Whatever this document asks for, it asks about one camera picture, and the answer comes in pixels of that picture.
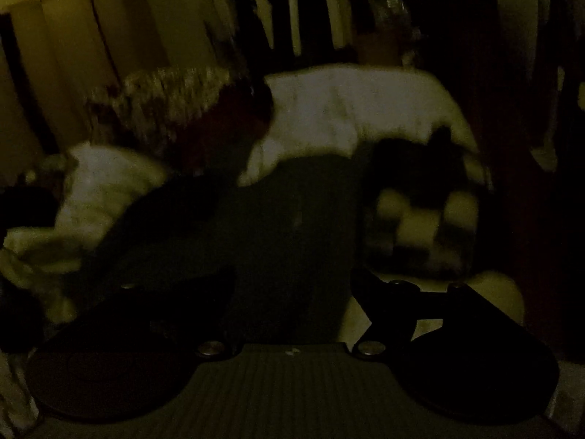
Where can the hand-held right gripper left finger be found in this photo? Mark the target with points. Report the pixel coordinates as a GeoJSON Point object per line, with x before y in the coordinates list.
{"type": "Point", "coordinates": [218, 290]}

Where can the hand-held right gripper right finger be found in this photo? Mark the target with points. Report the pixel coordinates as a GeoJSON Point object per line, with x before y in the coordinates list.
{"type": "Point", "coordinates": [368, 290]}

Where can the dark green garment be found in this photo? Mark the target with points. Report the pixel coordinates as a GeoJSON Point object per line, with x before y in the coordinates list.
{"type": "Point", "coordinates": [283, 238]}

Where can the black and white checked cloth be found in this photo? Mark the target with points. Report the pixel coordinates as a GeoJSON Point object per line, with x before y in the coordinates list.
{"type": "Point", "coordinates": [420, 224]}

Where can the white crumpled cloth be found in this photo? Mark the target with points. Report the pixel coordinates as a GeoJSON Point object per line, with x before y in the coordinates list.
{"type": "Point", "coordinates": [100, 192]}

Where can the dark red cloth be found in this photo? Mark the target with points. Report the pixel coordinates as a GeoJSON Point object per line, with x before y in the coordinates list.
{"type": "Point", "coordinates": [219, 123]}

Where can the mottled fuzzy cloth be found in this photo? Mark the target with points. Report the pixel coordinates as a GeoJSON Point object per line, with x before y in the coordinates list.
{"type": "Point", "coordinates": [160, 96]}

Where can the shiny plastic bag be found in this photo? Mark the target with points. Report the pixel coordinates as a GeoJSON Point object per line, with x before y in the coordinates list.
{"type": "Point", "coordinates": [394, 11]}

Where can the black and white striped cloth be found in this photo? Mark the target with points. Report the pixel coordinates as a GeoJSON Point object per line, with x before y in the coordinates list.
{"type": "Point", "coordinates": [297, 9]}

